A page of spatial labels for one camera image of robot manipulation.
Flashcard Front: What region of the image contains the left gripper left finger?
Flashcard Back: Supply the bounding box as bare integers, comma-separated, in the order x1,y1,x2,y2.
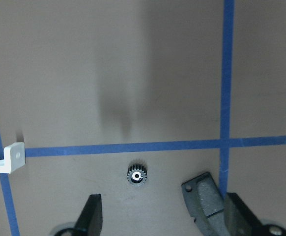
50,194,103,236

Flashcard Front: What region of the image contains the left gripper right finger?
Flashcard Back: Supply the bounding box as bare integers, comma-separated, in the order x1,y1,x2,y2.
224,192,286,236

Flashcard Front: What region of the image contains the black bearing gear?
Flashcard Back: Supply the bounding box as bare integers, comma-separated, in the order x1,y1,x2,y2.
126,159,147,187

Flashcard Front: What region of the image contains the black brake pad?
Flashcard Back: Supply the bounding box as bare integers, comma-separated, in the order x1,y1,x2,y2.
181,172,229,236

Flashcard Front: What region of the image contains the white curved plastic clamp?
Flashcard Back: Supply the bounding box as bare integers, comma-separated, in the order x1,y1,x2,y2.
0,142,26,174

